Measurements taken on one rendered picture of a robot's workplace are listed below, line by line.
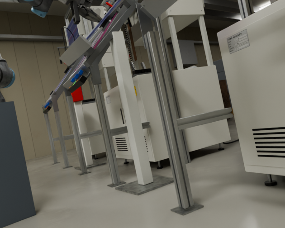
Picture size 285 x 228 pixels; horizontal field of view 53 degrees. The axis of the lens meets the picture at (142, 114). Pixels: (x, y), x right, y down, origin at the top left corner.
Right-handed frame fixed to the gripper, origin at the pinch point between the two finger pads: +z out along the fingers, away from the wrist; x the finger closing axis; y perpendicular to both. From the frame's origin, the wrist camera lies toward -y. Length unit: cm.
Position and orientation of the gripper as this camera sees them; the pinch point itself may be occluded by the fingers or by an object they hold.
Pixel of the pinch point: (100, 21)
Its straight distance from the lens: 168.6
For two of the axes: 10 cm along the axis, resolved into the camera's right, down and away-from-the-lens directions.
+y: 2.9, -9.1, 2.9
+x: -5.1, 1.1, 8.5
